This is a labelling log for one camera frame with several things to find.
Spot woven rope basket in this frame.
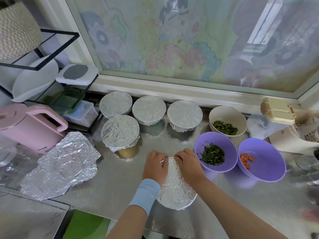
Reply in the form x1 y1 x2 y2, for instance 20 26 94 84
0 1 44 60

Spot person's right forearm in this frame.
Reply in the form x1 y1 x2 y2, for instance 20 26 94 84
194 177 289 239

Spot foil-covered bowl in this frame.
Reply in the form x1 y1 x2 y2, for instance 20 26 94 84
167 100 203 133
101 115 141 153
132 95 167 126
99 91 133 119

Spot stainless steel countertop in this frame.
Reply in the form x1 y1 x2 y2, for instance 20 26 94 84
0 97 319 239

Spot purple bowl carrot pieces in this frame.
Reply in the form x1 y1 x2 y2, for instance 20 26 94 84
237 138 287 183

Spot yellow bowl with greens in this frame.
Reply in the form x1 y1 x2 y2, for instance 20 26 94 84
117 144 141 159

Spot beige round object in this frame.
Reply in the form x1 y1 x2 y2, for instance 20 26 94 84
260 97 298 125

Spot clear plastic box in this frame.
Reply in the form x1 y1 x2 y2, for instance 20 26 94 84
64 100 99 128

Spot person's left forearm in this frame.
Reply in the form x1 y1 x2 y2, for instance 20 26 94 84
106 205 149 239

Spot person's left hand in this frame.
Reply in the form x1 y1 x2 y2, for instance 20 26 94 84
143 150 169 187

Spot light blue wristband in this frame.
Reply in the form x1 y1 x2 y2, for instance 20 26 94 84
129 178 161 216

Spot beige bowl with greens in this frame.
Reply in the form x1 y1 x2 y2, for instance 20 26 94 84
209 105 248 138

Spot stack of aluminium foil sheets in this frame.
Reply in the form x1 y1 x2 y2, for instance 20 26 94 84
20 131 101 201

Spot black metal rack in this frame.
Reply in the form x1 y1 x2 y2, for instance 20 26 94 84
0 29 99 120

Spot green floor mat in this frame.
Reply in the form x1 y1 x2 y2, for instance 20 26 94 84
62 210 111 239

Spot white plate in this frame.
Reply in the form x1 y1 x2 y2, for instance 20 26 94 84
11 55 59 103

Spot person's right hand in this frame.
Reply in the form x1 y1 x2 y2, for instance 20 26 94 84
173 148 206 188

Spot window with cartoon film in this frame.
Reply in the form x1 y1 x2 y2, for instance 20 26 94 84
35 0 319 115

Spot clear glass jar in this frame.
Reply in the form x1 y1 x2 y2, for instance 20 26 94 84
0 146 19 168

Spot pink electric kettle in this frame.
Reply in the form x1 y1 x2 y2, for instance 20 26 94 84
0 103 69 154

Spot purple bowl chopped greens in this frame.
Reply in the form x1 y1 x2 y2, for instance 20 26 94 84
194 132 238 173

